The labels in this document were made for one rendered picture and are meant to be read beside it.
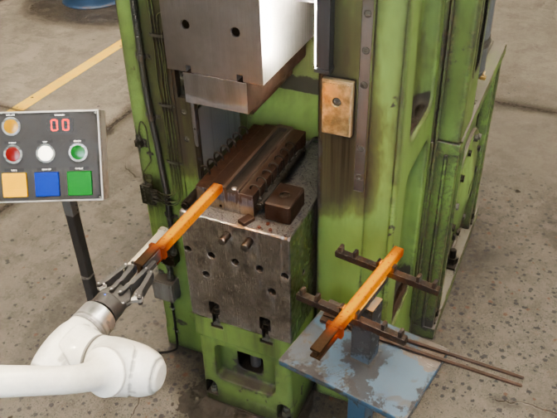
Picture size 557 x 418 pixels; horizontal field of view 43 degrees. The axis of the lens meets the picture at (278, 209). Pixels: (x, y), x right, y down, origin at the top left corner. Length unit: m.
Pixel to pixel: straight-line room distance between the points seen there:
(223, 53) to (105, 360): 0.88
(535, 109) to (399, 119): 2.97
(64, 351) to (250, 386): 1.22
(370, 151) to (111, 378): 1.01
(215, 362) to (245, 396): 0.18
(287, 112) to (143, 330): 1.20
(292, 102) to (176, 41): 0.63
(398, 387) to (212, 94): 0.96
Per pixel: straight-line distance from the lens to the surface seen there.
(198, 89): 2.00
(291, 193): 2.13
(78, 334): 1.58
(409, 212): 2.58
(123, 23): 2.24
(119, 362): 1.46
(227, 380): 2.69
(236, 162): 2.27
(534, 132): 4.61
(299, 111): 2.47
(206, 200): 1.98
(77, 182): 2.24
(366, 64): 1.92
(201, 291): 2.39
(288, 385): 2.54
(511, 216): 3.83
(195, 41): 1.94
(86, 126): 2.23
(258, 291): 2.26
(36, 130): 2.28
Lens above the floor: 2.20
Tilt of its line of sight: 36 degrees down
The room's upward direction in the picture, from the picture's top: 2 degrees counter-clockwise
